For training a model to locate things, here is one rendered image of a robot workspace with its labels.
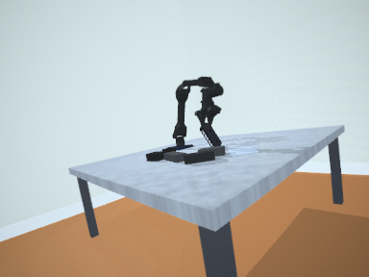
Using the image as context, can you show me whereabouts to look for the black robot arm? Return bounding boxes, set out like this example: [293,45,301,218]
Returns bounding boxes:
[172,77,224,147]

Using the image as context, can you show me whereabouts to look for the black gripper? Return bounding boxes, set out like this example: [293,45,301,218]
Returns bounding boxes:
[195,98,221,127]

